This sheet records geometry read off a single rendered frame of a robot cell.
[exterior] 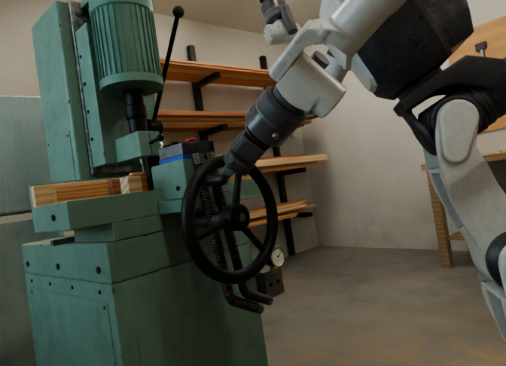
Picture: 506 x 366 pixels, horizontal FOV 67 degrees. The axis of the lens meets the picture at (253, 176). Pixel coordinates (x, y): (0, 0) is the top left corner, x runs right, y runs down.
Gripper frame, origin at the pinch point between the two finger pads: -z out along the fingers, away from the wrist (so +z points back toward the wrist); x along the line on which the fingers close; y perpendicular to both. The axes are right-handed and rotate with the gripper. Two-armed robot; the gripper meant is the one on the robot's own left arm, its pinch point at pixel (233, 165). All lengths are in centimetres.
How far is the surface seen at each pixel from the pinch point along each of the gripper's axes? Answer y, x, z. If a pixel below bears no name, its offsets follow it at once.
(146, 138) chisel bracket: 21.2, 20.9, -25.5
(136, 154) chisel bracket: 20.5, 17.4, -29.4
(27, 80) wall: 149, 173, -178
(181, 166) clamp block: 8.4, 5.7, -13.0
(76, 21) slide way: 61, 44, -24
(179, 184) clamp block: 6.2, 4.1, -16.7
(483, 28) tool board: -118, 317, 43
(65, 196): 26.2, -2.3, -35.5
